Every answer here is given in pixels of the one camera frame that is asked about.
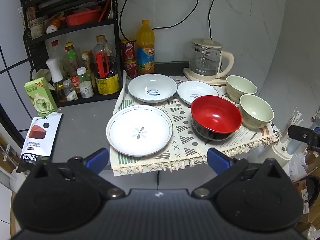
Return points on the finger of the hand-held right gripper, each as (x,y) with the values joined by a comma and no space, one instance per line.
(300,133)

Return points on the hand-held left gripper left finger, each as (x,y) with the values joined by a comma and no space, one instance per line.
(96,160)

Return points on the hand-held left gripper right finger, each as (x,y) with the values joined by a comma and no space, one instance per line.
(218,163)

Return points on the red bowl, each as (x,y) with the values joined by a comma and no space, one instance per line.
(212,115)

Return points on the pale green bowl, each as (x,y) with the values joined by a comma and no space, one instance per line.
(241,85)
(255,110)

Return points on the white plate with blue print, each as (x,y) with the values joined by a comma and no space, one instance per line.
(140,85)

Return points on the white plastic appliance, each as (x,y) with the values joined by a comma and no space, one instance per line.
(281,150)

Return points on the large white flower plate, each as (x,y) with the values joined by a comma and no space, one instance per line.
(130,135)

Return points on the patterned fringed table mat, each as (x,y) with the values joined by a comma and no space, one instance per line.
(182,120)

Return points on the cardboard box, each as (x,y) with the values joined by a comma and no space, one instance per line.
(303,195)

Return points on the white cake snack packet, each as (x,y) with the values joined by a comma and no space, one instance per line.
(37,140)

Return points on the small silver-capped jar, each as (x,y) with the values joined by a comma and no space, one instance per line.
(69,91)

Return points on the small white blue-rimmed plate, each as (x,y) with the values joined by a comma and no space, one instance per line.
(190,90)

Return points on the green carton box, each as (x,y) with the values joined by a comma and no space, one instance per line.
(40,97)

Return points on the cream kettle base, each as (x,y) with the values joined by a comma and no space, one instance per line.
(195,77)

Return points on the white-capped oil bottle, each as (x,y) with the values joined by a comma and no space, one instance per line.
(55,72)

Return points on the red drink can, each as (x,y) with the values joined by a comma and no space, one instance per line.
(130,68)
(128,50)

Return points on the yellow-capped bottle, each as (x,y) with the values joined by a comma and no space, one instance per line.
(85,60)

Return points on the green-label sauce bottle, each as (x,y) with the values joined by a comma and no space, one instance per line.
(72,60)

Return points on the glass electric kettle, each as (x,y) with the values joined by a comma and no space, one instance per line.
(203,60)

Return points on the orange juice bottle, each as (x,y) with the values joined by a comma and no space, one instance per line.
(145,55)

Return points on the red-capped clear bottle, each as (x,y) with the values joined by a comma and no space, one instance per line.
(55,48)

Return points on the black metal shelf rack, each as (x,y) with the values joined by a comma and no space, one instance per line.
(75,30)

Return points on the orange and white bottle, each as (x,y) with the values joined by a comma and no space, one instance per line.
(53,26)

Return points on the red plastic basket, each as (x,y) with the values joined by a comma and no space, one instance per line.
(82,17)

